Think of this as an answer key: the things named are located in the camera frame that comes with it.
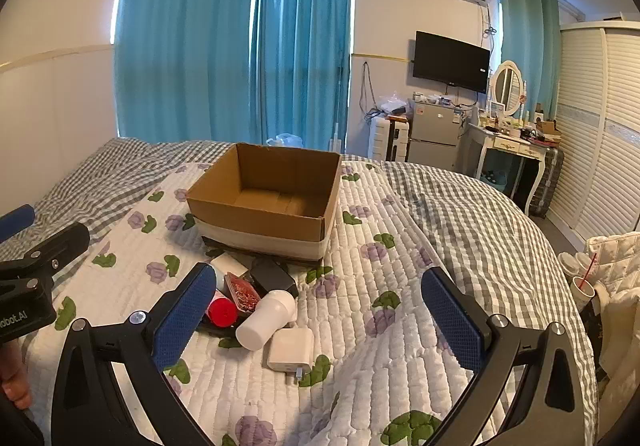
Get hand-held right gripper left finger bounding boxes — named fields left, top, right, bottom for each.
left=51, top=262, right=217, bottom=446

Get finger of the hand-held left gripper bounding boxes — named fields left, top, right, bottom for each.
left=0, top=222, right=91, bottom=287
left=0, top=205, right=36, bottom=243

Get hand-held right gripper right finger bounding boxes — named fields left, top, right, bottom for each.
left=421, top=267, right=587, bottom=446

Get red cap bottle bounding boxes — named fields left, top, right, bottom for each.
left=207, top=291, right=237, bottom=329

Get clear box of small items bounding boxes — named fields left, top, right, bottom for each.
left=223, top=271, right=261, bottom=315

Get white tube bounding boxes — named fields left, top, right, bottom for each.
left=209, top=253, right=249, bottom=293

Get white cylindrical bottle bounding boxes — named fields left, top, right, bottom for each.
left=235, top=290, right=297, bottom=352

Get black case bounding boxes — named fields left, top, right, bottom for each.
left=248, top=258, right=300, bottom=299

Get white charger plug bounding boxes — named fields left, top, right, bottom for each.
left=266, top=327, right=316, bottom=386

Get cardboard box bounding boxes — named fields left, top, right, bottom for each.
left=186, top=142, right=343, bottom=261

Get person's left hand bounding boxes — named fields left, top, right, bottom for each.
left=0, top=340, right=32, bottom=411

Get white floral quilt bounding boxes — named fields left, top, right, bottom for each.
left=22, top=160, right=597, bottom=446

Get white cup with red straw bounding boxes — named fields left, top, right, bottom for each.
left=557, top=250, right=602, bottom=313

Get teal basket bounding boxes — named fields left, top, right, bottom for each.
left=479, top=173, right=509, bottom=193

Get white quilted cloth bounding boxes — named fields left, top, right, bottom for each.
left=582, top=232, right=640, bottom=409

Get dark suitcase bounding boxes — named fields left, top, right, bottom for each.
left=527, top=146, right=565, bottom=219

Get silver small fridge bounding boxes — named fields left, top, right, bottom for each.
left=405, top=98, right=469, bottom=172

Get white dressing table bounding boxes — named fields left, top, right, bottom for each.
left=467, top=117, right=552, bottom=215

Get white suitcase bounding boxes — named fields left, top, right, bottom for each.
left=369, top=118, right=412, bottom=162

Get clear plastic bag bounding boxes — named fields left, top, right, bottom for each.
left=266, top=132, right=305, bottom=149

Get crumpled plastic bag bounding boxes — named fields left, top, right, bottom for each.
left=377, top=92, right=411, bottom=117

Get white oval mirror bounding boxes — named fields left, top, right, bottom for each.
left=488, top=59, right=525, bottom=119

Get wide teal curtain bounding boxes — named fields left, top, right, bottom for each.
left=114, top=0, right=264, bottom=145

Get white louvred wardrobe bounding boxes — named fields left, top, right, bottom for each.
left=547, top=20, right=640, bottom=245

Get teal curtain with eyelets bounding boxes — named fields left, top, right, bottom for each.
left=496, top=0, right=562, bottom=123

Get narrow teal curtain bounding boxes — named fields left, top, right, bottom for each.
left=249, top=0, right=354, bottom=153

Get hanging dark cables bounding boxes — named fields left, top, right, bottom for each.
left=357, top=60, right=382, bottom=121

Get black wall television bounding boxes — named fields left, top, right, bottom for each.
left=412, top=30, right=491, bottom=94

